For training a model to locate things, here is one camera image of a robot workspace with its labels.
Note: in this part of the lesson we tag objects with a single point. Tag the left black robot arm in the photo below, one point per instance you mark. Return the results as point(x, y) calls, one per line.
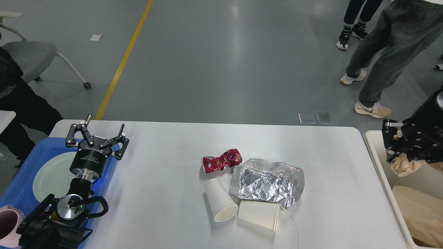
point(58, 223)

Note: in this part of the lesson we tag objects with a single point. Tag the grey office chair left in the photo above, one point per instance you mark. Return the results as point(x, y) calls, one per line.
point(33, 57)

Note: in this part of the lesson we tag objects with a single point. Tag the person in black clothes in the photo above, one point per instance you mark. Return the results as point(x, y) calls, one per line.
point(31, 110)

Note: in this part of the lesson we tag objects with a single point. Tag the light green plate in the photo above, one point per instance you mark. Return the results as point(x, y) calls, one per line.
point(54, 177)

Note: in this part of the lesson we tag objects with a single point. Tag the brown paper wad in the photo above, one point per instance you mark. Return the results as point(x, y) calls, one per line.
point(403, 167)

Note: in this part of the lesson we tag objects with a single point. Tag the crushed red can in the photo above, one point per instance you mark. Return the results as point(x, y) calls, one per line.
point(229, 158)

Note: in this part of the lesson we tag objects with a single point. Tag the blue plastic tray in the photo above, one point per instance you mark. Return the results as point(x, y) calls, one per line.
point(20, 194)

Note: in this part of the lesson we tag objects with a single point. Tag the white side table corner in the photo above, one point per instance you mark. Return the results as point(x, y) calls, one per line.
point(6, 117)

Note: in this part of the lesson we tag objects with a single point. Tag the brown paper bag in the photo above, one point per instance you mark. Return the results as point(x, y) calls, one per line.
point(422, 214)

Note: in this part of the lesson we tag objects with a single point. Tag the pink mug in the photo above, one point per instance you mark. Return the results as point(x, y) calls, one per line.
point(10, 219)

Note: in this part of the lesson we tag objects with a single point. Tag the beige plastic bin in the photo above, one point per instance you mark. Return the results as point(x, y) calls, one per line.
point(426, 180)

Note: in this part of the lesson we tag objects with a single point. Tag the white paper cup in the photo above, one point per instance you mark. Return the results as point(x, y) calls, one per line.
point(221, 204)

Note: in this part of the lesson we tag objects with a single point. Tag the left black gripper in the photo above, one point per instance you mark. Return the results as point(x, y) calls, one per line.
point(93, 152)

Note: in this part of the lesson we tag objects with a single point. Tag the person in dark sneakers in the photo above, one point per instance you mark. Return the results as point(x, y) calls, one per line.
point(357, 15)

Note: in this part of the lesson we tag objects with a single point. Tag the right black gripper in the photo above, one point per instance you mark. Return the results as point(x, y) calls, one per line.
point(422, 131)

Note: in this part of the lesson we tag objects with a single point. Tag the aluminium foil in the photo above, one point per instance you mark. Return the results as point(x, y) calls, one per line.
point(266, 181)

